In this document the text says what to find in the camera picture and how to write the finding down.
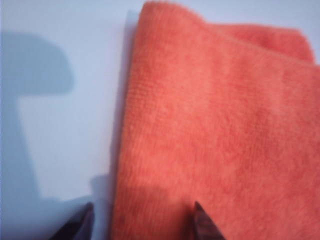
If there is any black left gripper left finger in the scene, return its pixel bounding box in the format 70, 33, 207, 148
49, 201, 95, 240

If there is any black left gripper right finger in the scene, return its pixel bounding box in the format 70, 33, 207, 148
190, 200, 226, 240

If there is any orange microfiber rag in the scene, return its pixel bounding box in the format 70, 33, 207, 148
109, 0, 320, 240

